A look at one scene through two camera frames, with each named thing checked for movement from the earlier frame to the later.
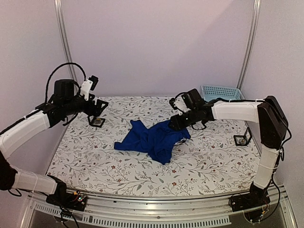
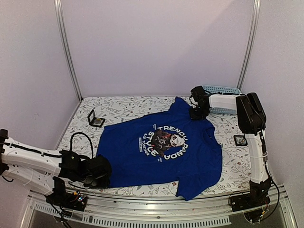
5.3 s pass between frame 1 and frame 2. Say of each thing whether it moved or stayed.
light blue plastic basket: stayed
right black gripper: moved
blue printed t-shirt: moved
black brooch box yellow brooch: stayed
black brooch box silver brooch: stayed
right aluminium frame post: stayed
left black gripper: moved
